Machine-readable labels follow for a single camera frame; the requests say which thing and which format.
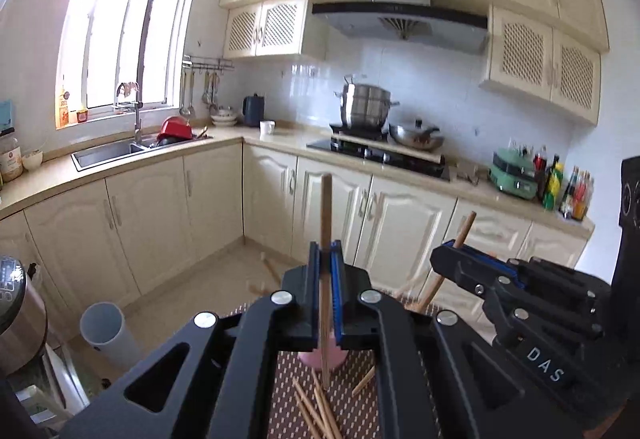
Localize metal wok with lid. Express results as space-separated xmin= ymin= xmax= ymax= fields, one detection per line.
xmin=389 ymin=119 xmax=446 ymax=152

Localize dark sauce bottle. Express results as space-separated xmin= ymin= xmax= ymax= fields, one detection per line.
xmin=559 ymin=166 xmax=581 ymax=217

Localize black glass cooktop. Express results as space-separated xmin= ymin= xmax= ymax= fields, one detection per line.
xmin=306 ymin=139 xmax=453 ymax=180

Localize hanging kitchen utensils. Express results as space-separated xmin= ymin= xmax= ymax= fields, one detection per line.
xmin=201 ymin=72 xmax=221 ymax=112

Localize grey rice cooker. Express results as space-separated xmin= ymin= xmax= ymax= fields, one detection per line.
xmin=0 ymin=256 xmax=48 ymax=377

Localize large glass jar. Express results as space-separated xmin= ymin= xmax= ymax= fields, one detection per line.
xmin=0 ymin=126 xmax=24 ymax=182

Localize metal wall utensil rack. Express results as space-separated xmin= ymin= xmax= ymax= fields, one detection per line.
xmin=181 ymin=54 xmax=236 ymax=72

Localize group of wooden chopsticks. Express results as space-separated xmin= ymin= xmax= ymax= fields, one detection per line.
xmin=249 ymin=253 xmax=423 ymax=439

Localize cream base cabinets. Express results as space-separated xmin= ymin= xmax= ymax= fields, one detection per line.
xmin=0 ymin=119 xmax=596 ymax=355

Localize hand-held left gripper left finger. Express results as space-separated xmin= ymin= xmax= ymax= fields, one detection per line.
xmin=59 ymin=241 xmax=321 ymax=439

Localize green multi cooker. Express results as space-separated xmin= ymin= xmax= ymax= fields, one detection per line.
xmin=488 ymin=148 xmax=543 ymax=200

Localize single wooden chopstick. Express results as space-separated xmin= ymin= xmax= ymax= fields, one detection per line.
xmin=416 ymin=212 xmax=477 ymax=312
xmin=320 ymin=174 xmax=335 ymax=390

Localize dark electric kettle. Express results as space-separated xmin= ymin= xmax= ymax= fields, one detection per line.
xmin=242 ymin=93 xmax=265 ymax=127

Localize stainless steel steamer pot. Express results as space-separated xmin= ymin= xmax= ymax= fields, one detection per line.
xmin=334 ymin=75 xmax=401 ymax=130

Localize red capped dark bottle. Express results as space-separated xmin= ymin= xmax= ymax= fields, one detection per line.
xmin=532 ymin=146 xmax=548 ymax=185

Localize pink cup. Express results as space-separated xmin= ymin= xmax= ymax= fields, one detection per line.
xmin=299 ymin=349 xmax=348 ymax=371

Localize black range hood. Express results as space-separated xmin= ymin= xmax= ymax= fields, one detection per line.
xmin=311 ymin=0 xmax=490 ymax=55

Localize barred kitchen window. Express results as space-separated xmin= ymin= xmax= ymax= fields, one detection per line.
xmin=55 ymin=0 xmax=198 ymax=130

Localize red colander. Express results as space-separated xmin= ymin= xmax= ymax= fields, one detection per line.
xmin=157 ymin=116 xmax=193 ymax=142

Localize white storage rack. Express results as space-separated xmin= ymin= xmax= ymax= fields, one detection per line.
xmin=7 ymin=344 xmax=108 ymax=435

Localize white trash bin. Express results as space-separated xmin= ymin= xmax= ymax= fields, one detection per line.
xmin=80 ymin=302 xmax=143 ymax=372

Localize orange bottle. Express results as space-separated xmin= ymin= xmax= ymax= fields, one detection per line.
xmin=57 ymin=86 xmax=71 ymax=127

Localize clear plastic container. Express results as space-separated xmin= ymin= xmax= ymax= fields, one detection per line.
xmin=456 ymin=162 xmax=481 ymax=185

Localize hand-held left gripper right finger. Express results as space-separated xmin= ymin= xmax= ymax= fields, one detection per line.
xmin=330 ymin=240 xmax=596 ymax=439

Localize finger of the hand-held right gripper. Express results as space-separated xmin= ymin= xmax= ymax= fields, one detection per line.
xmin=430 ymin=244 xmax=604 ymax=346
xmin=452 ymin=242 xmax=612 ymax=316

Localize stainless steel sink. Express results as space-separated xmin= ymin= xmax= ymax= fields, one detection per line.
xmin=71 ymin=136 xmax=213 ymax=170

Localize cream cabinet drawer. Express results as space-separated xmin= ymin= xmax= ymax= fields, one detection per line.
xmin=452 ymin=199 xmax=533 ymax=247

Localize red label sauce bottle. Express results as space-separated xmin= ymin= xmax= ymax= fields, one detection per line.
xmin=572 ymin=172 xmax=595 ymax=221

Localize stack of bowls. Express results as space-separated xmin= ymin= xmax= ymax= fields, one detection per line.
xmin=210 ymin=106 xmax=240 ymax=127

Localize cream lattice door cabinet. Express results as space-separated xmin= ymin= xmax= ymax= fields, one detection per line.
xmin=222 ymin=0 xmax=328 ymax=60
xmin=479 ymin=4 xmax=601 ymax=126

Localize hanging metal ladle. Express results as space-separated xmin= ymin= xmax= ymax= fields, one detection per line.
xmin=179 ymin=69 xmax=195 ymax=116

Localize metal kitchen faucet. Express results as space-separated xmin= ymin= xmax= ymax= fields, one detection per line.
xmin=115 ymin=82 xmax=144 ymax=145

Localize green bottle yellow label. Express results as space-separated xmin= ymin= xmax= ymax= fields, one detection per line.
xmin=542 ymin=162 xmax=565 ymax=211

